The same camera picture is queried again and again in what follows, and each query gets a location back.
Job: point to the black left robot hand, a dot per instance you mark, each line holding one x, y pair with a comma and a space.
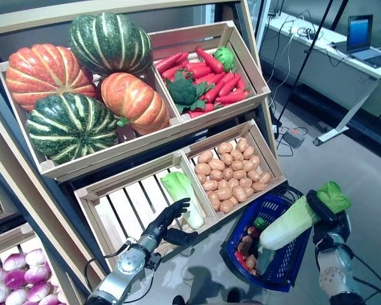
171, 219

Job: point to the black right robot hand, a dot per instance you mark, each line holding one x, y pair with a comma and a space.
324, 209

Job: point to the blue plastic shopping basket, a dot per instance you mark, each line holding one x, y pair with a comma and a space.
282, 263

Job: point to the brown potato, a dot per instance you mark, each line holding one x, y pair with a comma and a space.
202, 168
200, 178
248, 152
233, 200
258, 185
265, 178
227, 173
236, 154
224, 147
223, 192
226, 158
242, 145
216, 164
245, 182
223, 183
239, 174
237, 165
248, 191
248, 165
253, 175
251, 261
255, 161
245, 244
210, 185
233, 182
213, 200
226, 206
205, 156
216, 174
239, 193

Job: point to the wooden cabbage crate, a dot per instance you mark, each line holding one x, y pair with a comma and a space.
120, 206

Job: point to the small green bell pepper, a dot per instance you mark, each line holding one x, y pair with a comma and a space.
260, 223

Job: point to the red yellow round fruit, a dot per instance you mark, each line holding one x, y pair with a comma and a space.
253, 232

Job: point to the wooden potato crate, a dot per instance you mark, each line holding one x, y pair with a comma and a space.
270, 155

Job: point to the grey power box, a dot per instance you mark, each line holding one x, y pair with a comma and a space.
293, 137

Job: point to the red bell pepper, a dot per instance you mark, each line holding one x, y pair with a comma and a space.
240, 257

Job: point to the wooden pumpkin crate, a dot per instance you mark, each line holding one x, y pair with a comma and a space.
114, 152

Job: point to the red orange carrot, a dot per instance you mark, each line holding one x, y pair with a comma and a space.
182, 57
209, 60
200, 71
209, 107
209, 78
171, 72
219, 88
241, 84
230, 85
168, 62
231, 98
195, 113
195, 66

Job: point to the oblong orange ribbed pumpkin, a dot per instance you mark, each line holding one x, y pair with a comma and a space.
135, 101

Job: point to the dark green broccoli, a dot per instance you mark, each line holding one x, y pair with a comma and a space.
181, 90

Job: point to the green striped pumpkin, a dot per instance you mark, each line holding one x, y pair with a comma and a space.
71, 127
109, 43

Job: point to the black tripod stand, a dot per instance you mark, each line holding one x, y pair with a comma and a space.
304, 60

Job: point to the light green round vegetable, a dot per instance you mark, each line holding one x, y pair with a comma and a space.
224, 57

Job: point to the open grey laptop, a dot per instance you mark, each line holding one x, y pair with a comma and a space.
362, 38

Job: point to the wooden carrot crate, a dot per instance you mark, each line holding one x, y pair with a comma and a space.
241, 38

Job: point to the round orange ribbed pumpkin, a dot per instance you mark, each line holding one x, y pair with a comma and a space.
41, 76

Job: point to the white glass door cabinet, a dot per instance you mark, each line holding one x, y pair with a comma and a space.
265, 19

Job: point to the black router with antennas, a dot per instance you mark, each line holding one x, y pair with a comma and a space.
274, 12

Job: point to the large wooden display shelf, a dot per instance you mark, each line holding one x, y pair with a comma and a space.
82, 16

